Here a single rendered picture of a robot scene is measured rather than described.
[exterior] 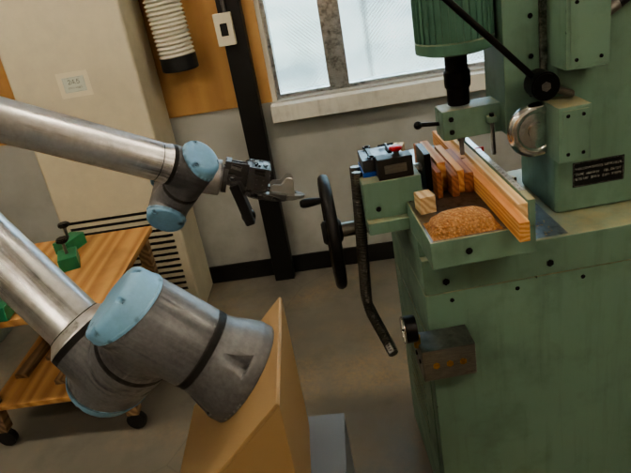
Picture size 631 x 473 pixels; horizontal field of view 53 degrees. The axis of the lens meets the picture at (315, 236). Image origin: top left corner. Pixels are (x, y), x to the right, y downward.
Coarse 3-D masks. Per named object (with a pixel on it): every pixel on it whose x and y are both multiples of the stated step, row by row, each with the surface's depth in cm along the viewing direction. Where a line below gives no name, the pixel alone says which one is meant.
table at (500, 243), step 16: (448, 192) 146; (464, 192) 144; (448, 208) 138; (368, 224) 145; (384, 224) 145; (400, 224) 145; (416, 224) 137; (432, 240) 125; (448, 240) 124; (464, 240) 125; (480, 240) 125; (496, 240) 125; (512, 240) 125; (432, 256) 125; (448, 256) 126; (464, 256) 126; (480, 256) 126; (496, 256) 126
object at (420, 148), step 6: (420, 144) 151; (420, 150) 147; (426, 150) 146; (420, 156) 148; (426, 156) 144; (420, 162) 149; (426, 162) 144; (420, 168) 148; (426, 168) 145; (426, 174) 145; (426, 180) 146; (432, 180) 146; (426, 186) 147; (432, 186) 147
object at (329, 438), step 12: (312, 420) 136; (324, 420) 135; (336, 420) 135; (312, 432) 133; (324, 432) 132; (336, 432) 132; (312, 444) 130; (324, 444) 129; (336, 444) 128; (348, 444) 137; (312, 456) 126; (324, 456) 126; (336, 456) 125; (348, 456) 132; (312, 468) 123; (324, 468) 123; (336, 468) 122; (348, 468) 128
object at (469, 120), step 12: (444, 108) 148; (456, 108) 146; (468, 108) 145; (480, 108) 145; (492, 108) 146; (444, 120) 146; (456, 120) 146; (468, 120) 146; (480, 120) 146; (444, 132) 147; (456, 132) 147; (468, 132) 147; (480, 132) 148
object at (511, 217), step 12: (432, 132) 178; (444, 144) 166; (480, 180) 139; (480, 192) 140; (492, 192) 132; (492, 204) 132; (504, 204) 126; (504, 216) 125; (516, 216) 120; (516, 228) 119; (528, 228) 118; (528, 240) 119
